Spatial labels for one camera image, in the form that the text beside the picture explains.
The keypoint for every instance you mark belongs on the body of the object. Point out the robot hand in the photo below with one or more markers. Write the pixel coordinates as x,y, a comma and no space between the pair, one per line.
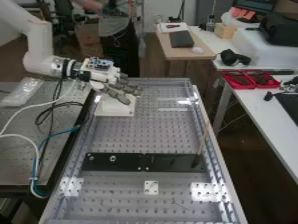
105,75

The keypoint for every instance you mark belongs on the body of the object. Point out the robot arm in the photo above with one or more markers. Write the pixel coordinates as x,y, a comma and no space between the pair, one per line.
41,36

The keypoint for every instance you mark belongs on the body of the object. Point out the small white box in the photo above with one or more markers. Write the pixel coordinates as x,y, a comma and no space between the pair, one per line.
114,110

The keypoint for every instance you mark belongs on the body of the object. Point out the person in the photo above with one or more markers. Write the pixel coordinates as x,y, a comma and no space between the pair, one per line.
118,40

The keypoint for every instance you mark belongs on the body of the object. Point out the wooden desk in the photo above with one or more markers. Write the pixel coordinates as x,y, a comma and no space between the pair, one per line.
178,54

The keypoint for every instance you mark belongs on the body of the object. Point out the clear plastic bag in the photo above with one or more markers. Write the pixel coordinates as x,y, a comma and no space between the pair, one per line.
21,93

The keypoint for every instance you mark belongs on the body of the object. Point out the flat black box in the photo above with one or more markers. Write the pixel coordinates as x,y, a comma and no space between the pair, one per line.
182,39

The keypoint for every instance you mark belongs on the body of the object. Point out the white computer mouse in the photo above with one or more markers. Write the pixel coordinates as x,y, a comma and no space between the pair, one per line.
198,50

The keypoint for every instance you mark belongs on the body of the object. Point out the white desk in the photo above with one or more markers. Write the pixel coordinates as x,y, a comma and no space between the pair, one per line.
267,133
222,41

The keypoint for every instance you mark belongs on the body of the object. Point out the black headphones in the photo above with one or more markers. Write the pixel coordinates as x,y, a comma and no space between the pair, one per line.
235,57

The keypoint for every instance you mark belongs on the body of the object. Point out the red tray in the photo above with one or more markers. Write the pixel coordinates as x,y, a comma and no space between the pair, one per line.
238,80
266,79

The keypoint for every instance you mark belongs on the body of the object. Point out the small cardboard box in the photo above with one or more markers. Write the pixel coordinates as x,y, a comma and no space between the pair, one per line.
224,30

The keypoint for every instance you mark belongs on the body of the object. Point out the black plate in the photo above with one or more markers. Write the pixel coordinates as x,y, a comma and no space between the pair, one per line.
168,163

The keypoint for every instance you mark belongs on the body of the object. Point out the clear box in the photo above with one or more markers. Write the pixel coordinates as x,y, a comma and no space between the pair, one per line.
214,150

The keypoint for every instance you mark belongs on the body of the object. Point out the orange package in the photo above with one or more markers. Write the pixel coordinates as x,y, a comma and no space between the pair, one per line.
243,13

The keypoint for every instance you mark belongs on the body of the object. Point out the black bag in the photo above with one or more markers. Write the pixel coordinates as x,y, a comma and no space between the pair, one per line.
282,30

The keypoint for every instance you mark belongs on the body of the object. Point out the small white square bracket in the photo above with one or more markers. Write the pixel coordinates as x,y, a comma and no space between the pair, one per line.
151,187

